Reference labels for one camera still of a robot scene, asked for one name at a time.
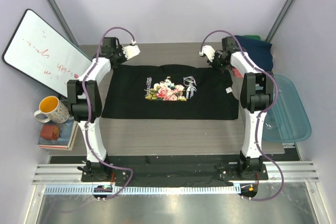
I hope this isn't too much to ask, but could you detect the folded red t-shirt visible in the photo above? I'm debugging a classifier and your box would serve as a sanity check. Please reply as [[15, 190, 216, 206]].
[[232, 67, 243, 78]]

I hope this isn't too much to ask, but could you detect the aluminium corner post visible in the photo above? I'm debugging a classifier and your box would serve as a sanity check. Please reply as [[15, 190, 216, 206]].
[[266, 0, 295, 42], [46, 0, 79, 46]]

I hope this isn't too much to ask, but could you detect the whiteboard with red writing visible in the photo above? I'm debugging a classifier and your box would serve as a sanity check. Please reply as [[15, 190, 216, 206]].
[[2, 9, 91, 97]]

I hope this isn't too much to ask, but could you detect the stack of books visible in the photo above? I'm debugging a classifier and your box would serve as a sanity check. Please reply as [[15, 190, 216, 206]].
[[38, 118, 78, 150]]

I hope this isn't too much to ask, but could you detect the black printed t-shirt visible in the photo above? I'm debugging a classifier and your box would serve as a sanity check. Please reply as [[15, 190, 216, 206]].
[[102, 65, 239, 121]]

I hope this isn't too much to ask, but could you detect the folded green t-shirt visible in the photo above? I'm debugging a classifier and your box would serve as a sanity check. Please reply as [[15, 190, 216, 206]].
[[243, 35, 261, 41]]

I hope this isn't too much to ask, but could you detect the folded navy t-shirt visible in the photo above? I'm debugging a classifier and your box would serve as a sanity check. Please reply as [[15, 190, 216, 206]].
[[235, 35, 274, 71]]

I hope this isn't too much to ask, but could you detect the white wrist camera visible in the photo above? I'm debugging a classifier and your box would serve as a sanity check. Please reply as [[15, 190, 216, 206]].
[[122, 40, 141, 60], [199, 45, 215, 65]]

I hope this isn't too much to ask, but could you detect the aluminium rail frame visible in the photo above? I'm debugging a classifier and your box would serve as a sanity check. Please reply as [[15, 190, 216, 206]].
[[25, 156, 333, 223]]

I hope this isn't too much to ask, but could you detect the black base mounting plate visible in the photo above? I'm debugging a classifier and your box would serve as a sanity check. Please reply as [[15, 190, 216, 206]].
[[48, 154, 300, 188]]

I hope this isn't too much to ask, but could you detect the blue transparent plastic bin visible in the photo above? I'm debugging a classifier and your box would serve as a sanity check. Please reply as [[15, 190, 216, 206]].
[[262, 74, 311, 144]]

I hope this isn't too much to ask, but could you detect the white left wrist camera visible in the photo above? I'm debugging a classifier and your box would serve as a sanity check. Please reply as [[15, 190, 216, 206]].
[[122, 40, 141, 60]]

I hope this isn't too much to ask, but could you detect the left aluminium corner post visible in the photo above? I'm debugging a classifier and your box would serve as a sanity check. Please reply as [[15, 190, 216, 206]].
[[46, 0, 79, 46]]

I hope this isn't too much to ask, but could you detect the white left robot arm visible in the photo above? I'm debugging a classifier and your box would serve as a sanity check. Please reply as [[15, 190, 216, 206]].
[[67, 37, 127, 182]]

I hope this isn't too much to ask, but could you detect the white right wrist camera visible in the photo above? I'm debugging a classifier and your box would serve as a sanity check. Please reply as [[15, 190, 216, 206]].
[[199, 45, 215, 65]]

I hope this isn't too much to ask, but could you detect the right aluminium corner post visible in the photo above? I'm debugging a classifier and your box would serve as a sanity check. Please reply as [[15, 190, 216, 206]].
[[266, 0, 295, 42]]

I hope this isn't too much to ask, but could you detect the white mug orange inside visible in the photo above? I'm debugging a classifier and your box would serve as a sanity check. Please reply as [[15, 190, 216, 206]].
[[34, 96, 70, 124]]

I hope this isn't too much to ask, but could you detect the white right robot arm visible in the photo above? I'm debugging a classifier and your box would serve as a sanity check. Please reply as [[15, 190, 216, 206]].
[[199, 36, 278, 180]]

